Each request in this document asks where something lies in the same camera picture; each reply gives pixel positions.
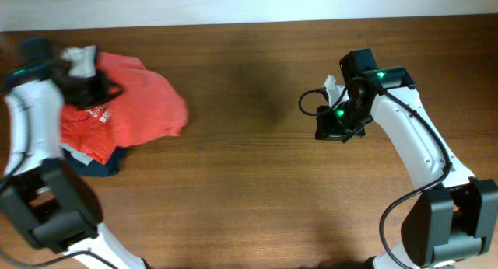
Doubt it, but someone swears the folded orange FRAM shirt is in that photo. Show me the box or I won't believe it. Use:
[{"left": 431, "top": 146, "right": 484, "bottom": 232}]
[{"left": 61, "top": 103, "right": 117, "bottom": 164}]

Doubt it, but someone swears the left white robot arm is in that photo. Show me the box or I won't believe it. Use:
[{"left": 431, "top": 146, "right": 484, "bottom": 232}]
[{"left": 1, "top": 44, "right": 148, "bottom": 268}]

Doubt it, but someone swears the folded navy shirt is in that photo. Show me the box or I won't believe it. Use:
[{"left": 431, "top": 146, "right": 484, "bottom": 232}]
[{"left": 62, "top": 148, "right": 128, "bottom": 177}]

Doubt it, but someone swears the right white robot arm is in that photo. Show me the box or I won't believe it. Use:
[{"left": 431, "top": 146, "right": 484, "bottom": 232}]
[{"left": 314, "top": 67, "right": 497, "bottom": 268}]

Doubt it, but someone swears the orange soccer t-shirt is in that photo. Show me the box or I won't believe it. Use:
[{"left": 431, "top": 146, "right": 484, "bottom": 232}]
[{"left": 98, "top": 52, "right": 189, "bottom": 147}]

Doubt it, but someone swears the folded grey shirt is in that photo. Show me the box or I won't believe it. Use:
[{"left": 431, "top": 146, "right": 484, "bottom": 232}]
[{"left": 60, "top": 143, "right": 93, "bottom": 166}]

